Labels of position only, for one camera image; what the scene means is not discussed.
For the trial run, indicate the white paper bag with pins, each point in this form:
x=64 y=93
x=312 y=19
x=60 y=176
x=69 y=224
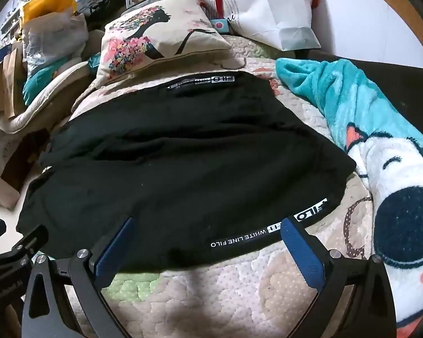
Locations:
x=268 y=7

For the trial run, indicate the clear plastic bag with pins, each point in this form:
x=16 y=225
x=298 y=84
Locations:
x=53 y=38

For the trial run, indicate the black bag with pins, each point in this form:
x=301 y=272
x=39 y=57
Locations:
x=105 y=0

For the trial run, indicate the white shelf unit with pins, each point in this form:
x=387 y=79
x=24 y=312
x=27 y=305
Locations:
x=12 y=21

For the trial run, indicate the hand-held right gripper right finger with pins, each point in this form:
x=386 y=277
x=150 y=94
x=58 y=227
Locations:
x=301 y=253

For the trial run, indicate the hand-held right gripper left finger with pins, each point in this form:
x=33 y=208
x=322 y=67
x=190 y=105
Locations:
x=114 y=250

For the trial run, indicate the brown paper bag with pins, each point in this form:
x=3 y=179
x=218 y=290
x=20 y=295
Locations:
x=16 y=77

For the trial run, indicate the heart-print quilted bedspread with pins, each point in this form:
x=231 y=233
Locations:
x=215 y=288

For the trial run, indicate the teal patterned packet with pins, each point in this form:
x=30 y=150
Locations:
x=93 y=63

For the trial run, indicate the teal cloth bundle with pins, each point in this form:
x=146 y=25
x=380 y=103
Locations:
x=38 y=81

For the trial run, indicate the floral print cushion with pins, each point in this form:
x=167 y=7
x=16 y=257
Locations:
x=162 y=35

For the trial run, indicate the beige padded mat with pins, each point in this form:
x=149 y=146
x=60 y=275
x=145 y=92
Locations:
x=56 y=91

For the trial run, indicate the yellow bag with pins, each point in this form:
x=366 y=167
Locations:
x=49 y=0

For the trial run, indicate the teal cartoon fleece blanket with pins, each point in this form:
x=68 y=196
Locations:
x=373 y=119

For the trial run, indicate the black pants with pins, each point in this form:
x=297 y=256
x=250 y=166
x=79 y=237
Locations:
x=179 y=165

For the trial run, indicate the small teal box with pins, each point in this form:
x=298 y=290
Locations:
x=220 y=25

